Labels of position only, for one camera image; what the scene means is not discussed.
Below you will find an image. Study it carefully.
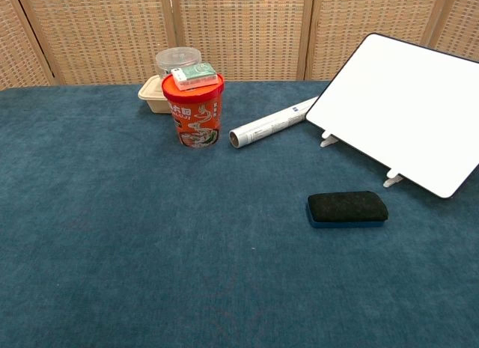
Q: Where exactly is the blue felt tablecloth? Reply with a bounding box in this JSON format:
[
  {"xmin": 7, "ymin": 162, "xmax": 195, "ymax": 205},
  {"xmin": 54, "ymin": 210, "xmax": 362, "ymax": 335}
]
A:
[{"xmin": 0, "ymin": 80, "xmax": 479, "ymax": 348}]

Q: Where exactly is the clear plastic jar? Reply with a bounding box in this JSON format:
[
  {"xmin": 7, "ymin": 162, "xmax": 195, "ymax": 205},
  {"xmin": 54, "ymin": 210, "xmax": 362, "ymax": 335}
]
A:
[{"xmin": 155, "ymin": 47, "xmax": 202, "ymax": 80}]

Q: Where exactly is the red instant noodle cup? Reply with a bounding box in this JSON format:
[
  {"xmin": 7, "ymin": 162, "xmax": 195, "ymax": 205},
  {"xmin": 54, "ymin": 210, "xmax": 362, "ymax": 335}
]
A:
[{"xmin": 161, "ymin": 73, "xmax": 225, "ymax": 150}]

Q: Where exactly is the beige square tray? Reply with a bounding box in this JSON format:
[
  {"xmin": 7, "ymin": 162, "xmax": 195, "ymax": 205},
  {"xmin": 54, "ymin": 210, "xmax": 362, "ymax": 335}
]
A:
[{"xmin": 137, "ymin": 74, "xmax": 174, "ymax": 115}]

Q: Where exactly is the white rectangular board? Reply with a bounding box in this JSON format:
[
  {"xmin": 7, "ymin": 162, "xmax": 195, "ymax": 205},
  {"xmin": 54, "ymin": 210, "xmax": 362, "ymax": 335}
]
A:
[{"xmin": 305, "ymin": 32, "xmax": 479, "ymax": 199}]

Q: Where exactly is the black eraser block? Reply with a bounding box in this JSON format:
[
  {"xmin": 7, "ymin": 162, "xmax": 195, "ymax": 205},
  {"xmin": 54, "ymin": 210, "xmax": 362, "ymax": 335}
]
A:
[{"xmin": 307, "ymin": 190, "xmax": 389, "ymax": 229}]

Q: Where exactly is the small green white box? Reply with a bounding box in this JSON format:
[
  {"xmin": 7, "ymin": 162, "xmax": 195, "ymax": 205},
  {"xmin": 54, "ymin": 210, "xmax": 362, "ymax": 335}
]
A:
[{"xmin": 171, "ymin": 61, "xmax": 219, "ymax": 91}]

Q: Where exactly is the woven bamboo folding screen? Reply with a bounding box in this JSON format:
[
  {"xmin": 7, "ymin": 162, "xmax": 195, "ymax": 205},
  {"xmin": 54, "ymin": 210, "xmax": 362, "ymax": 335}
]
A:
[{"xmin": 0, "ymin": 0, "xmax": 479, "ymax": 91}]

